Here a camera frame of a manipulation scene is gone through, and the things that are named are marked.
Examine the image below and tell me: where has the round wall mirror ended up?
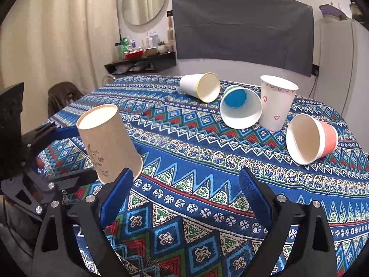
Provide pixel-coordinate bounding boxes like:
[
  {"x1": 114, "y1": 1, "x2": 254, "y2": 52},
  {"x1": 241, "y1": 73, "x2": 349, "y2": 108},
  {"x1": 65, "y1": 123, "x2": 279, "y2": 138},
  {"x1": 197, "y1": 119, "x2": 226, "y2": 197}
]
[{"x1": 121, "y1": 0, "x2": 168, "y2": 26}]

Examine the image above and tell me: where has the blue patterned tablecloth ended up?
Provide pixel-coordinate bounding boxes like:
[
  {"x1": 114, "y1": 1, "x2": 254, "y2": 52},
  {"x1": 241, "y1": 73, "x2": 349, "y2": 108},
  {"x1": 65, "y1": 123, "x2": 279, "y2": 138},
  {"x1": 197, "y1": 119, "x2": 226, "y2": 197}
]
[{"x1": 35, "y1": 73, "x2": 369, "y2": 277}]

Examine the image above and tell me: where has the purple bowl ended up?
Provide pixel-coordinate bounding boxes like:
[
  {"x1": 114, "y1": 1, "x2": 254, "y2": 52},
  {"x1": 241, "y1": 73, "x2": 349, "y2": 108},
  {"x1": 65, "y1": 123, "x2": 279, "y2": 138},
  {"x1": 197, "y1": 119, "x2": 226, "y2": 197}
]
[{"x1": 319, "y1": 4, "x2": 346, "y2": 21}]

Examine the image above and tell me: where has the brown paper cup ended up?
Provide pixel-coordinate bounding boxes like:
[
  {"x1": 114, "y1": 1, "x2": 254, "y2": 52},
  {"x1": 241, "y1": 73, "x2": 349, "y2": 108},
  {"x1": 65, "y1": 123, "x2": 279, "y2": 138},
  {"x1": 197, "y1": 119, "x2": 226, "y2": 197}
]
[{"x1": 76, "y1": 104, "x2": 144, "y2": 184}]

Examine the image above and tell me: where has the black wall shelf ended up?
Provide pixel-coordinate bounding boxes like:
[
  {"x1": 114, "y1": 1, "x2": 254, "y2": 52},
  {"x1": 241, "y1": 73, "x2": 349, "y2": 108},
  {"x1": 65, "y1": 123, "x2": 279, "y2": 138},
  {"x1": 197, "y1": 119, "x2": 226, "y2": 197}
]
[{"x1": 104, "y1": 51, "x2": 177, "y2": 77}]

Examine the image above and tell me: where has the white cup with yellow rim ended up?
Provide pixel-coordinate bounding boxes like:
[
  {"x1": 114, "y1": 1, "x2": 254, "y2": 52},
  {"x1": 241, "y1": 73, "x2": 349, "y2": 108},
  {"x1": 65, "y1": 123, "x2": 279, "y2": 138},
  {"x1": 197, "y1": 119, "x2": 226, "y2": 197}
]
[{"x1": 179, "y1": 72, "x2": 222, "y2": 103}]

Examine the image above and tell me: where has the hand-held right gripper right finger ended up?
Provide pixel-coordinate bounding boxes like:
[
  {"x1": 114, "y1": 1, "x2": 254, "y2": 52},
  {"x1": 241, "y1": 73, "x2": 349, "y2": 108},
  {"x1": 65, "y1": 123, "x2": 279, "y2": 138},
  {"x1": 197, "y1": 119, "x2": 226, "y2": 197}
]
[{"x1": 239, "y1": 167, "x2": 339, "y2": 277}]

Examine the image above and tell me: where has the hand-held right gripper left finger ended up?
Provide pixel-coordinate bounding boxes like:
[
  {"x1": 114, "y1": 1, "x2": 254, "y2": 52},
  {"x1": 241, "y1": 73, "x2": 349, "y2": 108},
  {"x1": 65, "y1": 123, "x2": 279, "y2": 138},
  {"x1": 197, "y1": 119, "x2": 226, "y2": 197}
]
[{"x1": 33, "y1": 167, "x2": 136, "y2": 277}]

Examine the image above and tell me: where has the white cup with heart drawings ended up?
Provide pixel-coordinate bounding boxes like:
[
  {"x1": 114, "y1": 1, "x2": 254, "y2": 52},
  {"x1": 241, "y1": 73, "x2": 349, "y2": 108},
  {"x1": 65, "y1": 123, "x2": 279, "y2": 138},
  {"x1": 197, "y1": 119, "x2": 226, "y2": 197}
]
[{"x1": 259, "y1": 75, "x2": 299, "y2": 132}]

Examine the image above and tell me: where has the cream curtain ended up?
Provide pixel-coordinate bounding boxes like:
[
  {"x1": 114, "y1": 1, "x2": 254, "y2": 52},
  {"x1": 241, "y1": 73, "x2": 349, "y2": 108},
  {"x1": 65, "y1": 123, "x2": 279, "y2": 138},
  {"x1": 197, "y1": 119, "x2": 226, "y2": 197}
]
[{"x1": 0, "y1": 0, "x2": 122, "y2": 116}]

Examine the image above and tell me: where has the white refrigerator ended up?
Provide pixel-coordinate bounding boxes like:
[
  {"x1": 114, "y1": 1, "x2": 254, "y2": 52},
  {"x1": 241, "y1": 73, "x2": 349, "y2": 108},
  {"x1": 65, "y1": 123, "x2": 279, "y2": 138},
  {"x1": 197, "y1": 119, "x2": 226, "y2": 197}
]
[{"x1": 313, "y1": 17, "x2": 369, "y2": 122}]

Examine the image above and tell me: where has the grey hanging cloth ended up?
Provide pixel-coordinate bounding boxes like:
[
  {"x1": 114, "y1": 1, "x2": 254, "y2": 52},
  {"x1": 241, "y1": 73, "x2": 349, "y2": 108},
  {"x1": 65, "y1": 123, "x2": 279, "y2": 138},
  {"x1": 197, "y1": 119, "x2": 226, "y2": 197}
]
[{"x1": 172, "y1": 0, "x2": 315, "y2": 77}]

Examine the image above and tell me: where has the white cup with blue inside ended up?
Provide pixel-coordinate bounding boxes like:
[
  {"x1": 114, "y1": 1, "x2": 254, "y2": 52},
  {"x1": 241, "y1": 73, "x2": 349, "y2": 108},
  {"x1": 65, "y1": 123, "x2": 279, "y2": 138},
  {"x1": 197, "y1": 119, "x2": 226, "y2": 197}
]
[{"x1": 220, "y1": 85, "x2": 263, "y2": 130}]

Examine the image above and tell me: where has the brown jacket on chair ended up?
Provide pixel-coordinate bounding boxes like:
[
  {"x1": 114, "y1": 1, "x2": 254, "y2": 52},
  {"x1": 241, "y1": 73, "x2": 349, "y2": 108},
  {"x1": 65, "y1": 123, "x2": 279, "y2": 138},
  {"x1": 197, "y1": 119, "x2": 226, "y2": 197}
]
[{"x1": 48, "y1": 81, "x2": 84, "y2": 117}]

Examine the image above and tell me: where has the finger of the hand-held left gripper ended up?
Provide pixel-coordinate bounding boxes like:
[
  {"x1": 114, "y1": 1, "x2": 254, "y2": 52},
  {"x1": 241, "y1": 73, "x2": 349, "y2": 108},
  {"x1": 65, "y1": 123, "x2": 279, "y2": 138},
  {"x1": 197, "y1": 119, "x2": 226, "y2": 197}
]
[
  {"x1": 34, "y1": 168, "x2": 100, "y2": 193},
  {"x1": 20, "y1": 122, "x2": 81, "y2": 154}
]

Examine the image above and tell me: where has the green plastic bottle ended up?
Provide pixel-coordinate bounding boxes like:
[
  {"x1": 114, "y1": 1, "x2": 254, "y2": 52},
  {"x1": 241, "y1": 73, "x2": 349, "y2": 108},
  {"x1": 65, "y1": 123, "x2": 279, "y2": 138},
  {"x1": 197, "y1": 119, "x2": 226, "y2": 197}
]
[{"x1": 119, "y1": 36, "x2": 131, "y2": 60}]

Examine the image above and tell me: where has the black wall cable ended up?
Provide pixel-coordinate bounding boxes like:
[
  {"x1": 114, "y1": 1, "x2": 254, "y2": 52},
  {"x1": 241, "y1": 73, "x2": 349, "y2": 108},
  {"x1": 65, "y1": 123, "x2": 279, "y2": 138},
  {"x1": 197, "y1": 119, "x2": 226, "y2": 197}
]
[{"x1": 308, "y1": 73, "x2": 320, "y2": 99}]

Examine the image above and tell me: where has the white cup with orange band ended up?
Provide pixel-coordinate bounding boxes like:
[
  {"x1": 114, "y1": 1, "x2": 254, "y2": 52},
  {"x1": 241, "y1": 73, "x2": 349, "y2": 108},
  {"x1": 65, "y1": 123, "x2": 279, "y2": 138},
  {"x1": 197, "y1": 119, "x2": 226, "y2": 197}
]
[{"x1": 286, "y1": 113, "x2": 339, "y2": 166}]

